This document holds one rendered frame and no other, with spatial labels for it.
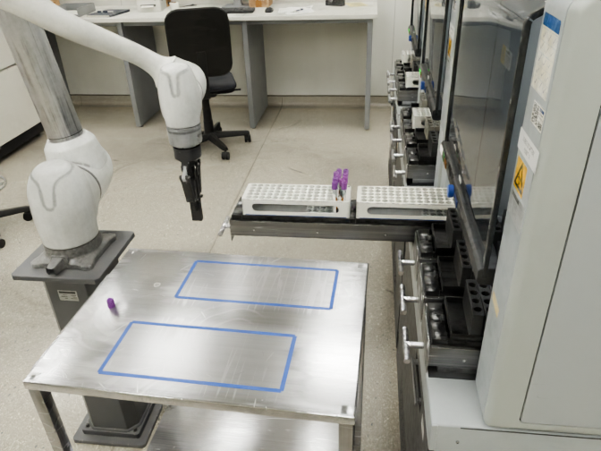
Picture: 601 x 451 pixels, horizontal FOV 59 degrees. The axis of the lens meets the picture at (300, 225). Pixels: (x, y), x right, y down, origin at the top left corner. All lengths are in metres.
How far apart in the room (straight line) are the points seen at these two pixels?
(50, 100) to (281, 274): 0.84
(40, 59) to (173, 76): 0.41
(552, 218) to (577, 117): 0.14
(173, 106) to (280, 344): 0.68
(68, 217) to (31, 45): 0.47
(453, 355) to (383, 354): 1.14
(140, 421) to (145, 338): 0.94
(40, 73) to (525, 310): 1.34
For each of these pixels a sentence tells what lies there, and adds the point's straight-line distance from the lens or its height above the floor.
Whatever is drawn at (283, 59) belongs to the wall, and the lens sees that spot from 4.99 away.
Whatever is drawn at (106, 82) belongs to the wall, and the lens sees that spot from 5.58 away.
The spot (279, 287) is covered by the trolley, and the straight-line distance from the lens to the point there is 1.18.
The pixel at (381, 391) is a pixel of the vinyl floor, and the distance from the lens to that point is 2.07.
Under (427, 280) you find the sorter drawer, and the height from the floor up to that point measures 0.82.
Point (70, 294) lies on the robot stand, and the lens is 1.66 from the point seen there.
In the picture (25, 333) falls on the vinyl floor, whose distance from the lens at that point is 2.64.
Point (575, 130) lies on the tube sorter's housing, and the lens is 0.74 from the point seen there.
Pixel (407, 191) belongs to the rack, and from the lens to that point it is 1.49.
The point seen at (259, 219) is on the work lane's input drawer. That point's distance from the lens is 1.47.
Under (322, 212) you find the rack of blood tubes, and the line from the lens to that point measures 1.44.
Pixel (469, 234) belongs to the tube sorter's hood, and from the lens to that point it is 1.06.
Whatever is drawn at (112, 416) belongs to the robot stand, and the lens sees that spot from 1.99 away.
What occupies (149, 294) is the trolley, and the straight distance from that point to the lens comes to 1.22.
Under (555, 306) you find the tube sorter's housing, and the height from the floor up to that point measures 1.01.
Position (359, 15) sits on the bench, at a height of 0.89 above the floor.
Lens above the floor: 1.53
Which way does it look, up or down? 30 degrees down
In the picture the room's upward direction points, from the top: 2 degrees counter-clockwise
